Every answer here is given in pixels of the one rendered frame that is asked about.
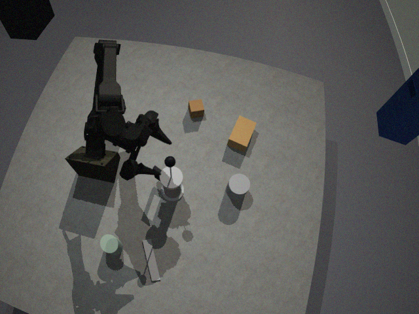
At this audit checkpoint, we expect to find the glass coffee press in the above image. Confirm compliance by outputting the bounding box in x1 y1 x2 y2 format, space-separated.
153 156 184 201

